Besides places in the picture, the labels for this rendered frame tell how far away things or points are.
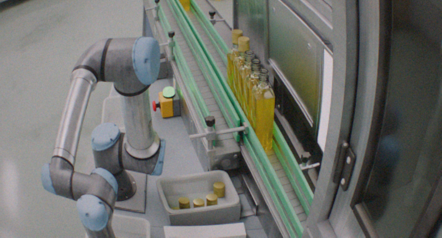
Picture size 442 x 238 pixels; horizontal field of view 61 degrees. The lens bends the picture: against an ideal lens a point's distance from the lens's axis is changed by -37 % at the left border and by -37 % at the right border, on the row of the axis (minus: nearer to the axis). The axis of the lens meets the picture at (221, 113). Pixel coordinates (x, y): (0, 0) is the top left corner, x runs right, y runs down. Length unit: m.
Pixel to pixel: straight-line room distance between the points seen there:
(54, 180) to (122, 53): 0.40
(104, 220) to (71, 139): 0.25
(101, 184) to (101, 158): 0.58
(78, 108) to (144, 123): 0.33
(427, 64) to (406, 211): 0.17
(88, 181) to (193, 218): 0.61
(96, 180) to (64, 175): 0.09
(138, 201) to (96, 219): 0.77
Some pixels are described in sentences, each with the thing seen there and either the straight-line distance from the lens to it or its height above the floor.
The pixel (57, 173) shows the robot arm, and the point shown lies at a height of 1.25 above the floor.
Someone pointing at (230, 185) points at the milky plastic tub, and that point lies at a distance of 1.66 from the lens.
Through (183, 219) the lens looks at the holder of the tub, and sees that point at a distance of 1.60.
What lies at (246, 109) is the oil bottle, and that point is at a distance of 1.71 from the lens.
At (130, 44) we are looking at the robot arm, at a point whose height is 1.38.
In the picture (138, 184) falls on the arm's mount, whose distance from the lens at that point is 1.78.
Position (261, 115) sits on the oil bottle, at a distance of 1.64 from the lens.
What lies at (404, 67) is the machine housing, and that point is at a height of 1.74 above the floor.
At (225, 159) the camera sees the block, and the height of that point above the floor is 0.86.
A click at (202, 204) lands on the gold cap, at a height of 0.81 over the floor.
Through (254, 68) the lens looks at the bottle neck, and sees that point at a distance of 1.64.
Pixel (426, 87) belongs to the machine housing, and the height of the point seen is 1.75.
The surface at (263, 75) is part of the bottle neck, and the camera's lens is 1.59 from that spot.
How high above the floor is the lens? 1.95
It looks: 35 degrees down
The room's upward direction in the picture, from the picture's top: straight up
